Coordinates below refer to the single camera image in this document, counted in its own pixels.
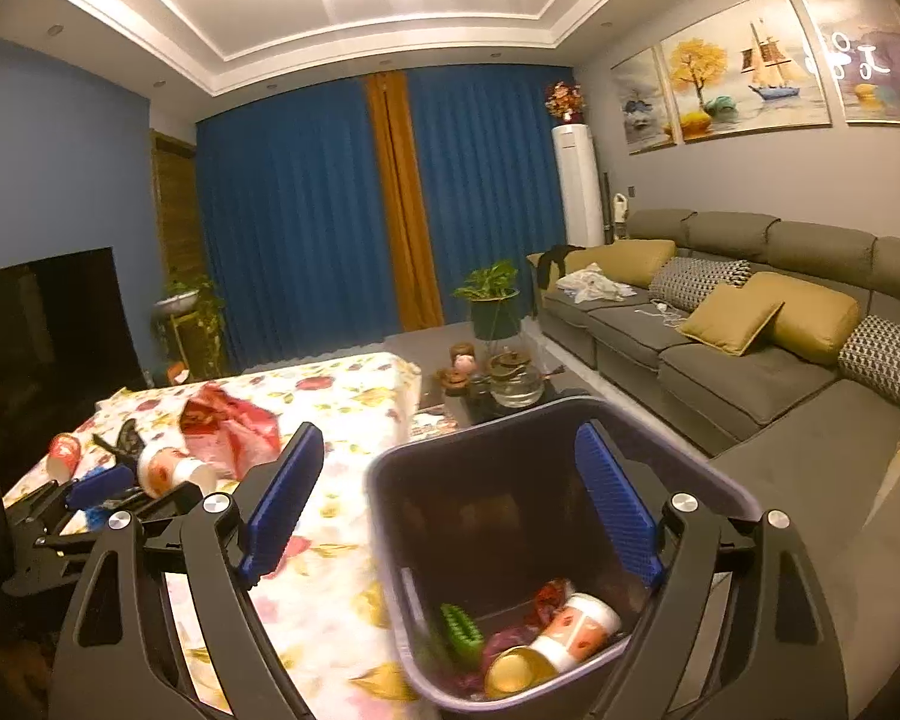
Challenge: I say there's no gold plant stand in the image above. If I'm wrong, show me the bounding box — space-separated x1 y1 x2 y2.
166 311 222 381

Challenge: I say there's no black cloth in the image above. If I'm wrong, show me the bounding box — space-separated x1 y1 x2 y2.
532 244 586 293

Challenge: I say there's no grey sofa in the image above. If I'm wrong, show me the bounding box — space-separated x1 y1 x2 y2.
529 208 900 720

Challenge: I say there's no sailboat and tree painting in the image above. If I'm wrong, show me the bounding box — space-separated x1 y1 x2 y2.
658 0 833 143

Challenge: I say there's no dark coffee table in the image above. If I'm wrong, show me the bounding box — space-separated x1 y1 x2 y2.
382 322 612 437

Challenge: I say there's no floral tablecloth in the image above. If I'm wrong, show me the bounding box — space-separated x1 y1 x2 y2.
4 351 425 720

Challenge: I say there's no white standing air conditioner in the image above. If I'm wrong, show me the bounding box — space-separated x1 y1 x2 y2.
551 124 607 248

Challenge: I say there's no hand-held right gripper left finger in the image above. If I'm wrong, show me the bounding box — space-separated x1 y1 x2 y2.
49 421 325 720

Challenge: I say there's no colourful printed tray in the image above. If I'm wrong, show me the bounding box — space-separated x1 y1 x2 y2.
409 409 460 440

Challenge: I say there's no orange curtain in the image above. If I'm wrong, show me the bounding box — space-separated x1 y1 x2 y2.
364 71 445 332

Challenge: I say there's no orange patterned paper cup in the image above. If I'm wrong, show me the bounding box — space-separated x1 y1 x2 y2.
136 446 217 497
532 592 623 674

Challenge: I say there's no white cloth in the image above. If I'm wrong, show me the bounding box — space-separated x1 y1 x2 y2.
555 264 637 305

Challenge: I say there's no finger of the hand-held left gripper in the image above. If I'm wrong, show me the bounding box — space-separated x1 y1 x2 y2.
4 463 136 535
36 480 205 550

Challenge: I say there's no red patterned plastic bag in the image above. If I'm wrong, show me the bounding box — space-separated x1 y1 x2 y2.
178 382 282 481
532 579 580 625

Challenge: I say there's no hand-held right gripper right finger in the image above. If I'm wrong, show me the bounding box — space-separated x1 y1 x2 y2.
574 420 848 720

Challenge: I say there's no brown clay teapot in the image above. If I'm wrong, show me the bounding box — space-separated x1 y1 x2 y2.
439 364 482 396

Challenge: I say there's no small landscape painting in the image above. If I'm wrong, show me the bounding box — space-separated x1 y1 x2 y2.
611 46 680 157

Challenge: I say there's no black television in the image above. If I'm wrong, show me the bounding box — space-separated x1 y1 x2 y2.
0 246 149 496

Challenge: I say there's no blue curtain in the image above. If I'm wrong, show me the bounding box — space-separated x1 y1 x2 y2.
195 75 398 372
407 64 577 323

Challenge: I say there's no red paper cup gold inside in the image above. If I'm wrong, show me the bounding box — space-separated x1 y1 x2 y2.
484 645 561 700

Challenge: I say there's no trailing plant in white pot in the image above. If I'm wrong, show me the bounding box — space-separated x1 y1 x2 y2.
154 277 226 372

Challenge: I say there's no pink plastic bag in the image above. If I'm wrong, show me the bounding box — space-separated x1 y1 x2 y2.
486 626 542 665

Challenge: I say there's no red gold flower decoration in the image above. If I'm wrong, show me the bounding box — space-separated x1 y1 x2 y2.
544 79 590 125

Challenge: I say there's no purple landscape painting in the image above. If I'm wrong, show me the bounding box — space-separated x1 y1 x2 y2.
793 0 900 127

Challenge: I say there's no green spiky plastic cylinder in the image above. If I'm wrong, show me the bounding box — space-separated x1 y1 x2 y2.
441 604 485 670

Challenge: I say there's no grey plastic bin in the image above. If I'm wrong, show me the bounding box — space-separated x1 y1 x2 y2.
365 396 766 717

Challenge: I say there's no green plant in dark pot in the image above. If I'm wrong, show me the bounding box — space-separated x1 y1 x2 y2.
452 261 526 344

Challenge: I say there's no white charger cable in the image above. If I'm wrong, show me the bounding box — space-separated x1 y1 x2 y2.
634 300 692 329

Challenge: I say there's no brown wooden door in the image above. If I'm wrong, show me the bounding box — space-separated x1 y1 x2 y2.
152 131 211 361

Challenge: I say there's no glass jar on coffee table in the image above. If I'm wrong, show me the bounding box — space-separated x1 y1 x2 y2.
487 349 548 407

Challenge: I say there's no red patterned paper cup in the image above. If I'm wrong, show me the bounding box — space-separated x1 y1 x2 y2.
49 433 83 482

